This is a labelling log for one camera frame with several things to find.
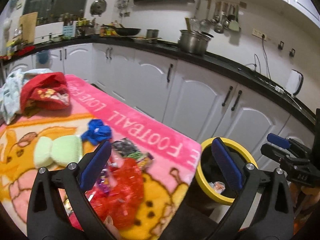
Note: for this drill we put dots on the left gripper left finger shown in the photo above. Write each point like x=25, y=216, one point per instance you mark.
x=47, y=217

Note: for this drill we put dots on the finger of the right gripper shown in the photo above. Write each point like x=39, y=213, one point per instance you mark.
x=278, y=155
x=279, y=141

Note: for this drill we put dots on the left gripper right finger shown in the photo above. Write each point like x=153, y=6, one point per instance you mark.
x=263, y=207

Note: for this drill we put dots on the red plastic bag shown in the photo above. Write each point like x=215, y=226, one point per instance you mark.
x=123, y=200

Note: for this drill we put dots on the yellow rimmed black trash bin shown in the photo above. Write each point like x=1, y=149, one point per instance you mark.
x=220, y=173

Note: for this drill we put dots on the person's right hand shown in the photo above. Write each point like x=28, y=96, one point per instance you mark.
x=303, y=197

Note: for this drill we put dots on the purple candy wrapper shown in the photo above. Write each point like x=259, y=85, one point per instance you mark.
x=106, y=180

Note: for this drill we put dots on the light green sponge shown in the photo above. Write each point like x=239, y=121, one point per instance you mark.
x=60, y=151

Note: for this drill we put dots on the white electric kettle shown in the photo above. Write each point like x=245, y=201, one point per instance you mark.
x=294, y=83

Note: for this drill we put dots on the blue crumpled plastic bag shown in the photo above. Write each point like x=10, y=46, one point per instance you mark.
x=97, y=132

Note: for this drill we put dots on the dark green pea snack packet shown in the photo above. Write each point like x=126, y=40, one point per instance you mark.
x=127, y=149

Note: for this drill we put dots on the pink cartoon fleece blanket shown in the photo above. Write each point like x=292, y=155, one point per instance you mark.
x=166, y=181

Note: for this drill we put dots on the white base cabinets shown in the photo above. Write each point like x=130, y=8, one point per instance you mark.
x=191, y=99

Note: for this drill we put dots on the red patterned cloth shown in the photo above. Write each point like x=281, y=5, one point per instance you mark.
x=45, y=91

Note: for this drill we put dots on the large steel stock pot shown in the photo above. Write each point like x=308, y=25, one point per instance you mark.
x=194, y=42

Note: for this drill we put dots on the hanging utensil rack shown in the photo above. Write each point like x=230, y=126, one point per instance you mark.
x=225, y=17

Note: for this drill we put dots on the black countertop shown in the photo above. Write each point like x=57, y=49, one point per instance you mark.
x=215, y=63

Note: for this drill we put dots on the blue hanging basin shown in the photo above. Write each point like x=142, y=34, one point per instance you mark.
x=43, y=57

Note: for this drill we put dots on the small steel container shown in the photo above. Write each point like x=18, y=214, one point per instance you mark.
x=152, y=33

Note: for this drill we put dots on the blue dish rack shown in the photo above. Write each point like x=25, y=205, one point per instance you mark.
x=68, y=30

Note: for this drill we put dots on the black wok pan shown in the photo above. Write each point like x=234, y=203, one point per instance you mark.
x=125, y=31

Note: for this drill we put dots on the wooden cutting board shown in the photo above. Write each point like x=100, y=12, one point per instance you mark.
x=28, y=24

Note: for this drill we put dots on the round steel pot lid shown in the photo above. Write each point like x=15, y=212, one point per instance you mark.
x=98, y=7

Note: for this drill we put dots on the wall power outlet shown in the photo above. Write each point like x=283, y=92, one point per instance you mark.
x=259, y=34

